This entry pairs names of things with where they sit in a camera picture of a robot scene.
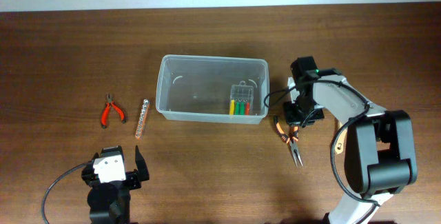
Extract orange-handled needle-nose pliers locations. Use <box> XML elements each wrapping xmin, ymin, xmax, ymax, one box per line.
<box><xmin>273</xmin><ymin>116</ymin><xmax>303</xmax><ymax>167</ymax></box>

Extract clear screwdriver bit case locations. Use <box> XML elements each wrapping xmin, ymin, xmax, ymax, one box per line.
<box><xmin>229</xmin><ymin>81</ymin><xmax>254</xmax><ymax>115</ymax></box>

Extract orange scraper with wooden handle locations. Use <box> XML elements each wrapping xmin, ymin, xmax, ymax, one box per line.
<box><xmin>334</xmin><ymin>119</ymin><xmax>347</xmax><ymax>154</ymax></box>

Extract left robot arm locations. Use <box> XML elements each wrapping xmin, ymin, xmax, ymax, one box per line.
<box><xmin>81</xmin><ymin>145</ymin><xmax>150</xmax><ymax>224</ymax></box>

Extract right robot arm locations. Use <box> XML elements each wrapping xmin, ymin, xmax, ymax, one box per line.
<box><xmin>283</xmin><ymin>57</ymin><xmax>418</xmax><ymax>223</ymax></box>

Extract clear plastic container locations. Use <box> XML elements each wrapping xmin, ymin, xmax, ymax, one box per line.
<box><xmin>156</xmin><ymin>54</ymin><xmax>269</xmax><ymax>124</ymax></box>

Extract orange socket bit rail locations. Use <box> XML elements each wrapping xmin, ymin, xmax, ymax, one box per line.
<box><xmin>135</xmin><ymin>99</ymin><xmax>150</xmax><ymax>139</ymax></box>

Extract small red-handled cutting pliers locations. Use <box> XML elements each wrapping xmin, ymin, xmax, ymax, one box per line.
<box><xmin>100</xmin><ymin>93</ymin><xmax>127</xmax><ymax>130</ymax></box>

